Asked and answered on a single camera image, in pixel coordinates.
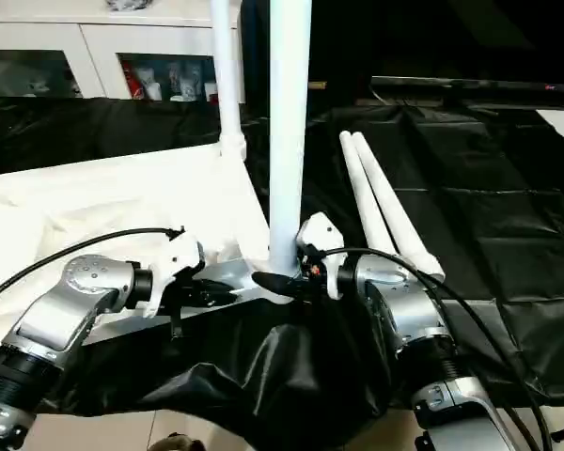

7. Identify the dark robot foot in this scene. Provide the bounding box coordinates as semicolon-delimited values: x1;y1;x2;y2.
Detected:
147;433;203;451

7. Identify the black work mat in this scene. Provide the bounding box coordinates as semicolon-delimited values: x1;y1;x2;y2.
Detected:
0;96;564;450

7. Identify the white plastic table top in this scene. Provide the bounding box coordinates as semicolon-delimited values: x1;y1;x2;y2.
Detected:
0;142;296;359

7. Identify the white glass-door cabinet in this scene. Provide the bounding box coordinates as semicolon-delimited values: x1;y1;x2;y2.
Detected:
0;11;245;102

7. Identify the long black bar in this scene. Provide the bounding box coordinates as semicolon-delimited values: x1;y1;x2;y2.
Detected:
369;75;564;102

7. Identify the red packet behind glass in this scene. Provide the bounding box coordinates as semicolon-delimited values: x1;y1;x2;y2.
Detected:
123;64;145;101

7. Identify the patterned bowl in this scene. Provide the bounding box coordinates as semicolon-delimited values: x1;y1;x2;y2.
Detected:
104;0;151;12

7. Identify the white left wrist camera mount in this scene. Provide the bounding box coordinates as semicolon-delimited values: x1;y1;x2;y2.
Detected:
142;229;208;319

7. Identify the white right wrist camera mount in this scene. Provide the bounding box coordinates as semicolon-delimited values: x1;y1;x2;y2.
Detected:
295;211;347;301

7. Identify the white plastic table leg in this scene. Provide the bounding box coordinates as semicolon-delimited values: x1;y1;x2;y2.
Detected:
338;131;401;257
210;0;248;160
351;131;447;282
266;0;313;279

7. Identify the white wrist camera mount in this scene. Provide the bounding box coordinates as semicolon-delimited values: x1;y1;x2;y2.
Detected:
295;211;347;301
142;229;208;319

